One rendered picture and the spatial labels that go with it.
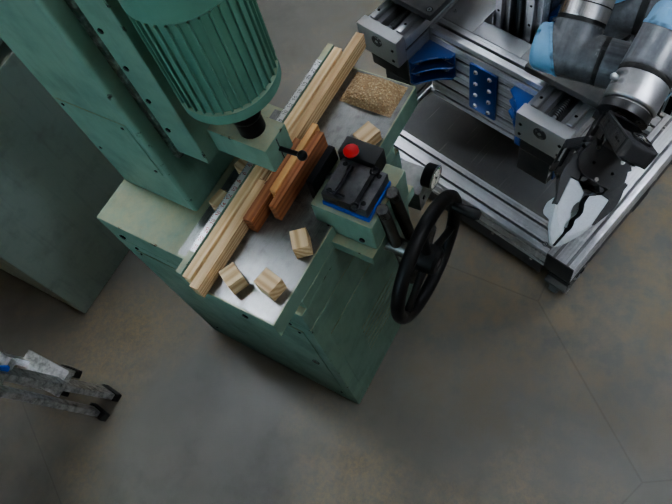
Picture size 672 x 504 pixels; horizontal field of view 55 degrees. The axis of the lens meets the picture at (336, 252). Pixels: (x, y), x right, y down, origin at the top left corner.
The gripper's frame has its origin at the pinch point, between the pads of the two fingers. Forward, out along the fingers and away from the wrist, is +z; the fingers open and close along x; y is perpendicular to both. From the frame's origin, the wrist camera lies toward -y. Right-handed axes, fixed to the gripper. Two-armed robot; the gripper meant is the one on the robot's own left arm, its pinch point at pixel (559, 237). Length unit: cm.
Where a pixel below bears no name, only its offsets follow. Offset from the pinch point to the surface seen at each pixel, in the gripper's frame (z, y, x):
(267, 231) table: 22, 45, 34
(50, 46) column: 11, 25, 79
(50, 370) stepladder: 95, 113, 70
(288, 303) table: 31, 36, 24
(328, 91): -10, 55, 37
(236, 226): 23, 42, 40
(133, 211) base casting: 34, 69, 63
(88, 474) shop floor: 123, 120, 45
